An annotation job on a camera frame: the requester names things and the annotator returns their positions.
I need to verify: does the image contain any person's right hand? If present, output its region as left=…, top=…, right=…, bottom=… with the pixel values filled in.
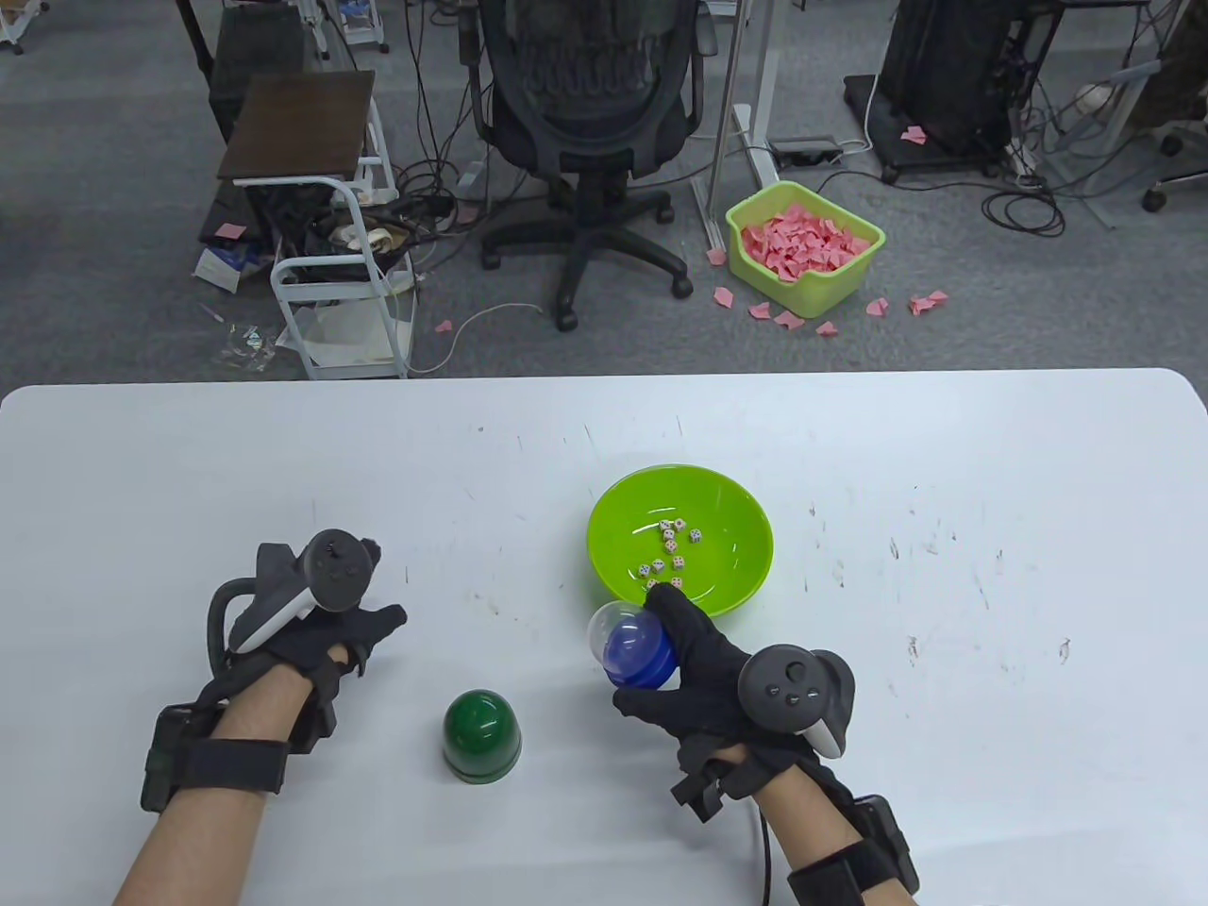
left=613, top=583, right=841, bottom=822

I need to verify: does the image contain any person's left hand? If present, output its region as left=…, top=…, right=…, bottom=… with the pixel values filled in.
left=198, top=604, right=409, bottom=754

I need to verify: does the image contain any blue round cup base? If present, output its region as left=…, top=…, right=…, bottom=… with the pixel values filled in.
left=604, top=618, right=679, bottom=690

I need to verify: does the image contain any clear plastic dome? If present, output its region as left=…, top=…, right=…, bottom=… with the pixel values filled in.
left=587, top=601, right=654, bottom=666

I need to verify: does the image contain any lime green bowl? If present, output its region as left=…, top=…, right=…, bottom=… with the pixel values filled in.
left=586, top=462, right=776, bottom=621

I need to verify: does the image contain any cluster of white dice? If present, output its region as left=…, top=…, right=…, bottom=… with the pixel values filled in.
left=637, top=517, right=704, bottom=594

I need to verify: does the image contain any green dome cup cover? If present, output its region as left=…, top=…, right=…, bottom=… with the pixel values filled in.
left=442, top=689, right=523, bottom=782

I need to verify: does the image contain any person's right forearm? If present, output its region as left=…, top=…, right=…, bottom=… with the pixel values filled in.
left=750, top=755, right=921, bottom=906

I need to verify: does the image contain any person's left forearm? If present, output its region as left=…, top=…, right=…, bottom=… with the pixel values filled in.
left=113, top=665, right=312, bottom=906

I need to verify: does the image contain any black round tracking controller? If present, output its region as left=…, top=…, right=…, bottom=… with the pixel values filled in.
left=738, top=645, right=858, bottom=759
left=231, top=528, right=383, bottom=654

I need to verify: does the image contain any clear plastic bag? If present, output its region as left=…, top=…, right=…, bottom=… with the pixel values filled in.
left=219, top=324, right=279, bottom=371

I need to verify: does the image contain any white metal utility cart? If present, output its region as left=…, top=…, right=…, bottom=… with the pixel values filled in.
left=231, top=94, right=418, bottom=380

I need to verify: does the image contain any white and blue carton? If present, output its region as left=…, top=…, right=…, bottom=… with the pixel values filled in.
left=192, top=243, right=270, bottom=292

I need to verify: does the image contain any lime green plastic bin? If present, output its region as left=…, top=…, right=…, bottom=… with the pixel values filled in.
left=725, top=181, right=887, bottom=319

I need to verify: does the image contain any pile of pink papers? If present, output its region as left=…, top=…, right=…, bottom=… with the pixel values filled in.
left=740, top=203, right=874, bottom=282

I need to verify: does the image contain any flat black laptop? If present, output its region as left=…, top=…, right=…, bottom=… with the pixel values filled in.
left=196, top=179, right=275, bottom=248

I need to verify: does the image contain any brown wooden board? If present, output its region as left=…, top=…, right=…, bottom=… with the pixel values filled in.
left=217, top=71, right=377, bottom=183

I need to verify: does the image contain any grey floor socket box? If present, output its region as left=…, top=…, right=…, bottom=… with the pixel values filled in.
left=766, top=137, right=844, bottom=169

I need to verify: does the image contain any black mesh office chair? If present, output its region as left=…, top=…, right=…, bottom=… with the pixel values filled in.
left=456, top=0, right=723, bottom=333

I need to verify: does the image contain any dark brown side table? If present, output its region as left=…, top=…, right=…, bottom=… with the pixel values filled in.
left=208, top=5, right=308, bottom=143

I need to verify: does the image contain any white wheeled rack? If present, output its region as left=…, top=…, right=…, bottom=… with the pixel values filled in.
left=326, top=0, right=391, bottom=56
left=0, top=0, right=50, bottom=56

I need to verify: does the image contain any black equipment stand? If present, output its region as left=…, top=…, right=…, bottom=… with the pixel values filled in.
left=843, top=0, right=1020, bottom=183

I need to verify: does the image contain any grey chair wheel base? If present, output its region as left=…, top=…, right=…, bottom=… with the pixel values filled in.
left=1137, top=118, right=1208, bottom=213

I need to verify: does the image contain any black wrist camera strap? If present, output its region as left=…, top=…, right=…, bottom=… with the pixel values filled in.
left=142, top=706, right=289, bottom=814
left=788, top=796, right=921, bottom=906

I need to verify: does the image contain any white floor cable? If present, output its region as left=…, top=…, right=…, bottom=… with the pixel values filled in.
left=413, top=302, right=545, bottom=375

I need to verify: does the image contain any tangle of black cables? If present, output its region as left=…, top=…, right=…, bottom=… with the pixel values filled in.
left=387, top=0, right=501, bottom=256

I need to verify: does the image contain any coiled black cable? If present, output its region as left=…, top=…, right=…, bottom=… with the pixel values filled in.
left=981, top=184, right=1067, bottom=237

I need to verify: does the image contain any white desk frame leg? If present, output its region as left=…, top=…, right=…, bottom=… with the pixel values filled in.
left=692, top=0, right=784, bottom=251

